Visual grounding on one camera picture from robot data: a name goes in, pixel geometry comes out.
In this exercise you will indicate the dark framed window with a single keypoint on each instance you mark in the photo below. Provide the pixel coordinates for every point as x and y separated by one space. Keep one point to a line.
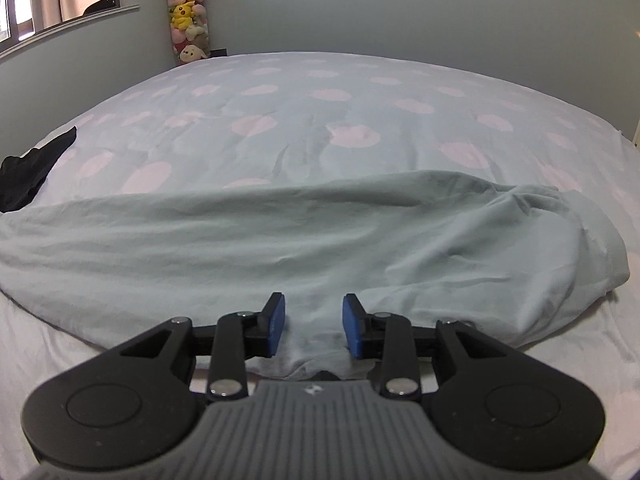
12 5

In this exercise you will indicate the clear tube of plush toys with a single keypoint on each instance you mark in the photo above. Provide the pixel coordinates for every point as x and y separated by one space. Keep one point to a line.
186 15

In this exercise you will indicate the grey window sill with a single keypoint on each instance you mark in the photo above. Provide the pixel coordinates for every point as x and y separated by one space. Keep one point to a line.
75 27

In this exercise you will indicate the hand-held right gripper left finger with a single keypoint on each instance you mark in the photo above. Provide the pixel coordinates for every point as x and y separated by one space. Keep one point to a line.
276 325

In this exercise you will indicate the black garment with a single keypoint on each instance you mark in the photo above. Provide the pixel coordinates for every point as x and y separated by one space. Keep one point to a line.
30 170

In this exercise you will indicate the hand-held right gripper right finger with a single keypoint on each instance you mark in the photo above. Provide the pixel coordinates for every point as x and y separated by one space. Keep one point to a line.
352 327

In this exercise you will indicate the polka dot bed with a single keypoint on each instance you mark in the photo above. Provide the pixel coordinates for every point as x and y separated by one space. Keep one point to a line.
350 100

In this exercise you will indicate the light grey garment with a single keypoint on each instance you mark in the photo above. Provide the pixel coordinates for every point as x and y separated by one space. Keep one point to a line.
300 240

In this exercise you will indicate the dark object on sill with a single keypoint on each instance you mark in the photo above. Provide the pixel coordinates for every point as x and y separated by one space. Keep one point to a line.
97 6

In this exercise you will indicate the black wall socket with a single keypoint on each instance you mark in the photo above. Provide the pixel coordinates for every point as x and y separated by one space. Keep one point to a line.
218 53

